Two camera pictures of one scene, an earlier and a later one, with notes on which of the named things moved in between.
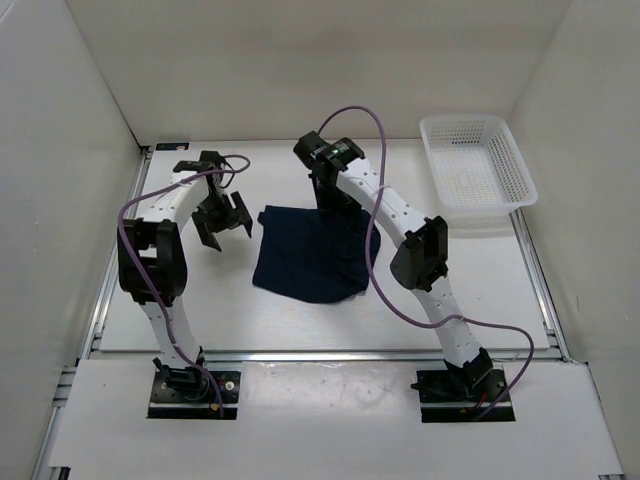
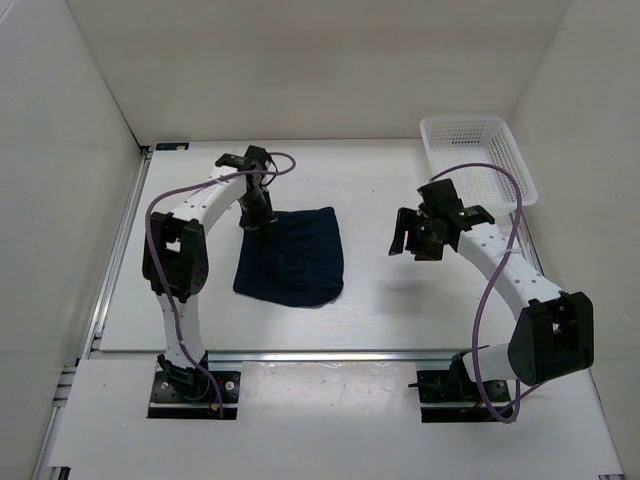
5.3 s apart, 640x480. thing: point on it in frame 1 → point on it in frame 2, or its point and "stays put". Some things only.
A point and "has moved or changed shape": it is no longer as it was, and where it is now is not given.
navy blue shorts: x=304 y=254 has moved or changed shape
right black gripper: x=338 y=204 → x=407 y=220
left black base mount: x=187 y=392 stays put
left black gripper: x=234 y=217 → x=266 y=218
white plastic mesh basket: x=477 y=164 stays put
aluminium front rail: x=118 y=356 stays put
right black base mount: x=463 y=395 stays put
